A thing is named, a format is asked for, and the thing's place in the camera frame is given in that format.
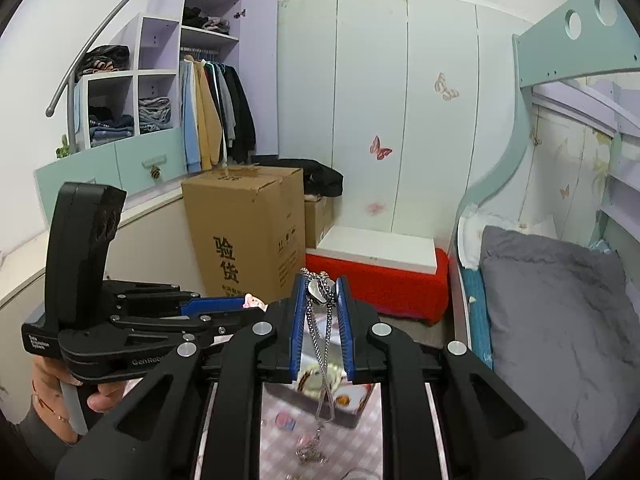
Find red cord wrist bracelet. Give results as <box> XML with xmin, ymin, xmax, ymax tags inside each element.
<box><xmin>31</xmin><ymin>379</ymin><xmax>57</xmax><ymax>412</ymax></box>

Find black bag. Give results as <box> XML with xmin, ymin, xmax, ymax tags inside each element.
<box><xmin>254</xmin><ymin>158</ymin><xmax>345</xmax><ymax>199</ymax></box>

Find blue bed sheet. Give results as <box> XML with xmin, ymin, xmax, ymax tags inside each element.
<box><xmin>459</xmin><ymin>267</ymin><xmax>494</xmax><ymax>367</ymax></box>

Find grey blanket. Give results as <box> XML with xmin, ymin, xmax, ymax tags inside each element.
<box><xmin>476</xmin><ymin>224</ymin><xmax>640</xmax><ymax>477</ymax></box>

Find mint green drawer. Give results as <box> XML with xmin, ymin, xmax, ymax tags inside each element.
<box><xmin>34</xmin><ymin>147</ymin><xmax>122</xmax><ymax>202</ymax></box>
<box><xmin>113</xmin><ymin>127</ymin><xmax>185</xmax><ymax>196</ymax></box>

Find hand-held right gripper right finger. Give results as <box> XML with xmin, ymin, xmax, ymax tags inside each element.
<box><xmin>336</xmin><ymin>275</ymin><xmax>587</xmax><ymax>480</ymax></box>

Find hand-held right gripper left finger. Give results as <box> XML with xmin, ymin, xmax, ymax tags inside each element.
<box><xmin>54</xmin><ymin>276</ymin><xmax>308</xmax><ymax>480</ymax></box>

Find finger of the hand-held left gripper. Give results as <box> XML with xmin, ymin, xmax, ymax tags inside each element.
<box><xmin>109</xmin><ymin>309</ymin><xmax>275</xmax><ymax>347</ymax></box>
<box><xmin>102</xmin><ymin>280</ymin><xmax>248</xmax><ymax>318</ymax></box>

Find purple stepped shelf unit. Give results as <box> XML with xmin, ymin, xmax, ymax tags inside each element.
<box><xmin>74</xmin><ymin>0</ymin><xmax>247</xmax><ymax>154</ymax></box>

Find folded grey clothes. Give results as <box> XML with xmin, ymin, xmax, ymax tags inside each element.
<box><xmin>138</xmin><ymin>97</ymin><xmax>174</xmax><ymax>134</ymax></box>

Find small cardboard box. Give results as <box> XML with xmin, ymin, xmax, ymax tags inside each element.
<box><xmin>303</xmin><ymin>195</ymin><xmax>335</xmax><ymax>250</ymax></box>

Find purple bed wall shelves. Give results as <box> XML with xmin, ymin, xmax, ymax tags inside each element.
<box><xmin>532</xmin><ymin>77</ymin><xmax>640</xmax><ymax>242</ymax></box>

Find white board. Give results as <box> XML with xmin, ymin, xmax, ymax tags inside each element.
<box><xmin>315</xmin><ymin>224</ymin><xmax>437</xmax><ymax>276</ymax></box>

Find mint green bunk bed frame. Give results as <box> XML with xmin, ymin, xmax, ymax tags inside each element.
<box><xmin>451</xmin><ymin>0</ymin><xmax>640</xmax><ymax>363</ymax></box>

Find large cardboard box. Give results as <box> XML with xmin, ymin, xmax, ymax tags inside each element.
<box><xmin>180</xmin><ymin>162</ymin><xmax>307</xmax><ymax>307</ymax></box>

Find folded blue jeans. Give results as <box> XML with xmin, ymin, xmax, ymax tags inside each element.
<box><xmin>88</xmin><ymin>104</ymin><xmax>135</xmax><ymax>141</ymax></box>

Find dark clothes pile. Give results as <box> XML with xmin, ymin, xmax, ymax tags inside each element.
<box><xmin>80</xmin><ymin>44</ymin><xmax>131</xmax><ymax>76</ymax></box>

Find white wardrobe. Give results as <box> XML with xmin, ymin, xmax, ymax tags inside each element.
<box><xmin>277</xmin><ymin>0</ymin><xmax>534</xmax><ymax>262</ymax></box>

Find purple wardrobe door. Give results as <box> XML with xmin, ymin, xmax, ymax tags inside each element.
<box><xmin>234</xmin><ymin>0</ymin><xmax>280</xmax><ymax>157</ymax></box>

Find beige low cabinet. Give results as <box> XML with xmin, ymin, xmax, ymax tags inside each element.
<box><xmin>0</xmin><ymin>187</ymin><xmax>207</xmax><ymax>411</ymax></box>

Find white pillow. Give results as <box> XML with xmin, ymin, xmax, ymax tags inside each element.
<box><xmin>457</xmin><ymin>207</ymin><xmax>557</xmax><ymax>272</ymax></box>

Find dark metal tin box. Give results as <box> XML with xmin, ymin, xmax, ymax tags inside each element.
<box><xmin>260</xmin><ymin>367</ymin><xmax>376</xmax><ymax>432</ymax></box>

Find row of hanging clothes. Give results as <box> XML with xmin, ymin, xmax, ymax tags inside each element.
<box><xmin>179</xmin><ymin>49</ymin><xmax>257</xmax><ymax>174</ymax></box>

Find silver chain necklace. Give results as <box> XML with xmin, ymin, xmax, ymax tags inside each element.
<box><xmin>298</xmin><ymin>267</ymin><xmax>342</xmax><ymax>467</ymax></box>

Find person's left forearm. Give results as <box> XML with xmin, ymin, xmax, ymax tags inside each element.
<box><xmin>9</xmin><ymin>400</ymin><xmax>76</xmax><ymax>461</ymax></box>

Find beige butterfly sticker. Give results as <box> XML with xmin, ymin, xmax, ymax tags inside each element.
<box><xmin>433</xmin><ymin>72</ymin><xmax>460</xmax><ymax>102</ymax></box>

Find shelf unit with clothes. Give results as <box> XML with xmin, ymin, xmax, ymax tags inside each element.
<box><xmin>45</xmin><ymin>0</ymin><xmax>254</xmax><ymax>161</ymax></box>

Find folded dark and pink clothes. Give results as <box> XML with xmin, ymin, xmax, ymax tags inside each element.
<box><xmin>182</xmin><ymin>5</ymin><xmax>231</xmax><ymax>35</ymax></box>

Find person's left hand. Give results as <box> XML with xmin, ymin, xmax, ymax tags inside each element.
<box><xmin>30</xmin><ymin>355</ymin><xmax>127</xmax><ymax>445</ymax></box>

